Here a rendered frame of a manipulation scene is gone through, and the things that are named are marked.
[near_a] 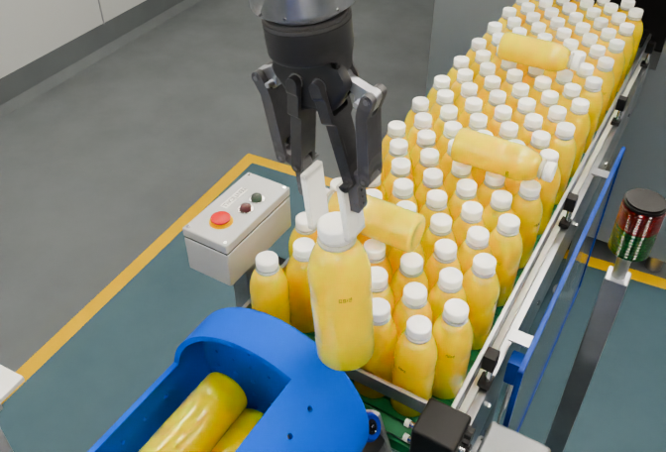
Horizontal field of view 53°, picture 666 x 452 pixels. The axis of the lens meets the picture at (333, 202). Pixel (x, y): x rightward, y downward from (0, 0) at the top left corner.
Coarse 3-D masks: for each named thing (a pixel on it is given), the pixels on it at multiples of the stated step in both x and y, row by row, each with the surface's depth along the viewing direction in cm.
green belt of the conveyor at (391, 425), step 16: (496, 320) 129; (480, 368) 121; (368, 400) 115; (384, 400) 115; (448, 400) 115; (384, 416) 113; (400, 416) 113; (416, 416) 113; (400, 432) 111; (400, 448) 111
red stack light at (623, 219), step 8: (624, 208) 101; (616, 216) 104; (624, 216) 101; (632, 216) 100; (640, 216) 99; (656, 216) 99; (664, 216) 100; (624, 224) 102; (632, 224) 101; (640, 224) 100; (648, 224) 99; (656, 224) 100; (632, 232) 101; (640, 232) 101; (648, 232) 100; (656, 232) 101
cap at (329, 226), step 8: (328, 216) 70; (336, 216) 70; (320, 224) 69; (328, 224) 69; (336, 224) 69; (320, 232) 68; (328, 232) 68; (336, 232) 68; (320, 240) 69; (328, 240) 68; (336, 240) 68; (344, 240) 68
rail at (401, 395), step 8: (360, 368) 111; (352, 376) 112; (360, 376) 111; (368, 376) 109; (376, 376) 109; (368, 384) 111; (376, 384) 109; (384, 384) 108; (392, 384) 108; (384, 392) 110; (392, 392) 108; (400, 392) 107; (408, 392) 107; (400, 400) 108; (408, 400) 107; (416, 400) 106; (424, 400) 106; (416, 408) 107
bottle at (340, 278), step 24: (312, 264) 71; (336, 264) 69; (360, 264) 70; (312, 288) 72; (336, 288) 70; (360, 288) 71; (312, 312) 75; (336, 312) 72; (360, 312) 73; (336, 336) 74; (360, 336) 75; (336, 360) 77; (360, 360) 77
